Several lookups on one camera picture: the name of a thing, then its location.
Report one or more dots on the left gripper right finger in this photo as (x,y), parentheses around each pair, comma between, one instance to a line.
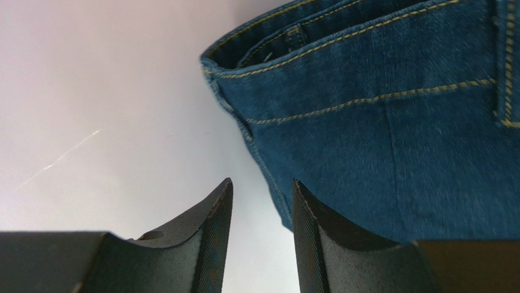
(336,255)

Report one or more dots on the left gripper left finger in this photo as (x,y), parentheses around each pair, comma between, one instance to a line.
(186,254)

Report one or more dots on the dark blue denim skirt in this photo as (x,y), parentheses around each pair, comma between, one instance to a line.
(402,116)

